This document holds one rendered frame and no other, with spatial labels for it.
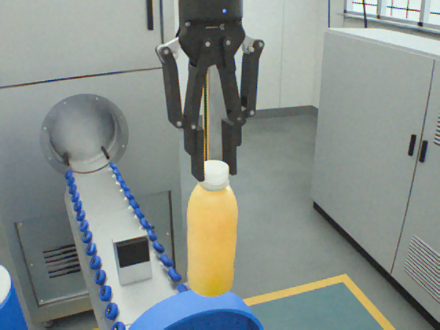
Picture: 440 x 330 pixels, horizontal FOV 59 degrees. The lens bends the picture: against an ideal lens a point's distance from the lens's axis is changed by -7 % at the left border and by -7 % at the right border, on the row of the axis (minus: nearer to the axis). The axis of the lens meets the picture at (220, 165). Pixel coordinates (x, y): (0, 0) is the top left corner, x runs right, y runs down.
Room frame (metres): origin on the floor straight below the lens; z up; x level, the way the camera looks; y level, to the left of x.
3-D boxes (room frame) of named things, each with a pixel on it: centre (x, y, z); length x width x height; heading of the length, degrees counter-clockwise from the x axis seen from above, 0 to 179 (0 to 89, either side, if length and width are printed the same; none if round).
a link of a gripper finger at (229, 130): (0.51, -0.01, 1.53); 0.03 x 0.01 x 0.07; 24
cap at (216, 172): (0.50, 0.01, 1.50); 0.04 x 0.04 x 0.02
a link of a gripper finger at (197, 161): (0.49, 0.03, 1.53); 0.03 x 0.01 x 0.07; 24
